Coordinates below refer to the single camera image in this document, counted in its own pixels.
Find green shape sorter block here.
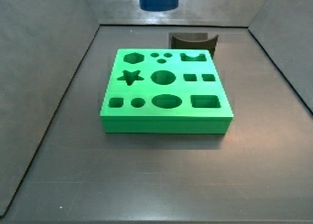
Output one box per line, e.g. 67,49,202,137
101,48,234,133

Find dark arch-shaped block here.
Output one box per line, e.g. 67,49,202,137
169,33,220,56

